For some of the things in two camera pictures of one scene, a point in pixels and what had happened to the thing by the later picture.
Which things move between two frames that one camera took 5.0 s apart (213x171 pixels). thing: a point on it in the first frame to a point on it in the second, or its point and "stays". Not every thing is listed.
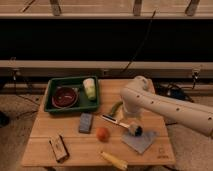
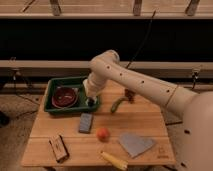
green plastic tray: x=76 y=82 stays
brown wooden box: x=59 y=148 stays
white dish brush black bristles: x=114 y=120 to x=91 y=101
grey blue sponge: x=86 y=123 stays
